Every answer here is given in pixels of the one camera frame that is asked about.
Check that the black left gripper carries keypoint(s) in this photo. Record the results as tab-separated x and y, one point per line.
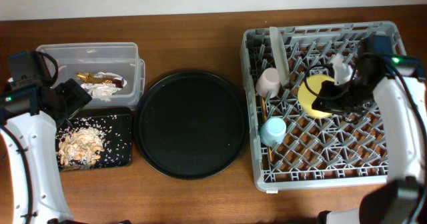
74	95

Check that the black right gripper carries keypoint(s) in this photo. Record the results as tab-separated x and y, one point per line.
327	102

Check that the yellow plastic bowl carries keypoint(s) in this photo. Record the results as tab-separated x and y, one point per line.
306	98

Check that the white tissue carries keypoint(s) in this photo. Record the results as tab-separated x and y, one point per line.
103	91

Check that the peanut shells and rice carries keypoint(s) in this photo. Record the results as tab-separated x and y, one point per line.
80	147

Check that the gold coffee sachet wrapper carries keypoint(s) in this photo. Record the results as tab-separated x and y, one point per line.
103	79

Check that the pink plastic cup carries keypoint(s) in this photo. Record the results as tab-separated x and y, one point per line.
269	82

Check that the light blue plastic cup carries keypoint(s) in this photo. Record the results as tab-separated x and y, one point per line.
273	131

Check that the wooden chopstick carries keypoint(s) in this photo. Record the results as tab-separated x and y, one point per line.
270	154
264	112

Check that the light grey round plate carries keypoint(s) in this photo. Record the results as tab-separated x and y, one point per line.
279	54

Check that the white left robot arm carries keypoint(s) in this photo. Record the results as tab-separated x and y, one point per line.
29	119

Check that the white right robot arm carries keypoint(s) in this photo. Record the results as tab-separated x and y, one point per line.
400	97

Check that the clear plastic waste bin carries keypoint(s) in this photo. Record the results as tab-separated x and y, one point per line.
120	58

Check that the grey dishwasher rack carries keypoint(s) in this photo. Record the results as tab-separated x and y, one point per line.
335	151

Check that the black rectangular tray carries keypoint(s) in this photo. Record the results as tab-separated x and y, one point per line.
116	140

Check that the round black serving tray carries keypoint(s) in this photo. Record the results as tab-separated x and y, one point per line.
191	125

